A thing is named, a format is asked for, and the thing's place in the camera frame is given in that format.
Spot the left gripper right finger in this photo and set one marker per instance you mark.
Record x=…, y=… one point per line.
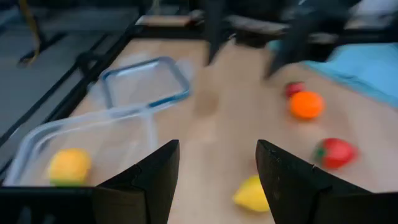
x=289, y=186

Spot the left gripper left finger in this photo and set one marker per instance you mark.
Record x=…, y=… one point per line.
x=149, y=186

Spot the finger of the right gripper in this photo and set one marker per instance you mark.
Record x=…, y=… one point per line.
x=289, y=46
x=215, y=31

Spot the yellow toy lemon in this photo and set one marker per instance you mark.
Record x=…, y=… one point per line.
x=251, y=193

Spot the red toy strawberry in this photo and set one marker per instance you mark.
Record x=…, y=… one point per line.
x=293, y=88

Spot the ribbed orange toy fruit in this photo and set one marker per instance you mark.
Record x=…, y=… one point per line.
x=306, y=105

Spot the small green toy vegetable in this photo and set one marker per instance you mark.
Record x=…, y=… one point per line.
x=70, y=183

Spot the yellow toy bell pepper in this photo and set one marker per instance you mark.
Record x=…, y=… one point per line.
x=70, y=165

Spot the clear plastic tupperware container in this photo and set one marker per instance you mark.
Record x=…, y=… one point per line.
x=109, y=140

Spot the blue cloth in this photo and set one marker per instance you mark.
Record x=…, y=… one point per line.
x=357, y=71

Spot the clear blue-rimmed container lid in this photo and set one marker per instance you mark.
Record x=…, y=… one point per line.
x=143, y=81

